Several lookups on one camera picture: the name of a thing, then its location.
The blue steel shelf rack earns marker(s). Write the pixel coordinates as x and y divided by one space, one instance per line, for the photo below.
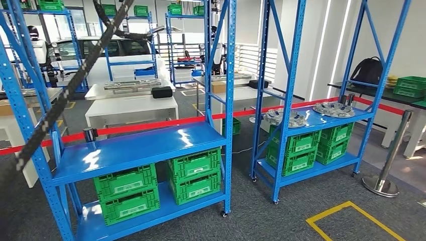
169 50
77 50
108 60
133 149
290 99

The brown cardboard box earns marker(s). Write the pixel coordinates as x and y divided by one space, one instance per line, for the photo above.
218 87
6 108

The white table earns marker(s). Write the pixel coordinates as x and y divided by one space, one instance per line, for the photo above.
10 133
133 106
246 94

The blue plastic bin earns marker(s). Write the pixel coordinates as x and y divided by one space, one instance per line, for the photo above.
197 73
144 72

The grey metal fixture tray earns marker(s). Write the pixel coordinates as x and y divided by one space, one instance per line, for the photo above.
133 84
239 77

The black hard case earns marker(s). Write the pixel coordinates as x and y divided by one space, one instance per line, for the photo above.
162 92
258 84

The red barrier belt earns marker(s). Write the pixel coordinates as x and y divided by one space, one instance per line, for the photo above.
149 125

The red bar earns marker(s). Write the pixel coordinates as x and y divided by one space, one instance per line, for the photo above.
188 60

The white black humanoid robot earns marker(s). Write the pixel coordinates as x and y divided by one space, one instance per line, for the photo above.
218 55
40 53

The round grey metal casting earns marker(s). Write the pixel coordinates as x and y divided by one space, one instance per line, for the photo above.
298 119
332 109

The white car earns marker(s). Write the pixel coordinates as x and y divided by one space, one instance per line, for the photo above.
100 70

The black backpack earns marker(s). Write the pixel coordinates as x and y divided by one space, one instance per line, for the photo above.
367 71

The dark top table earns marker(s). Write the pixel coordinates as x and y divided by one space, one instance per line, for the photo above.
392 96

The yellow stacked items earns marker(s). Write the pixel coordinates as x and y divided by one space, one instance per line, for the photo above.
392 81

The black belt barrier post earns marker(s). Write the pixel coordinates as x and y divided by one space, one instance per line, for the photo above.
350 99
90 134

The chrome stanchion post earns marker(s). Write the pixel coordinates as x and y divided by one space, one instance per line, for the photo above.
392 149

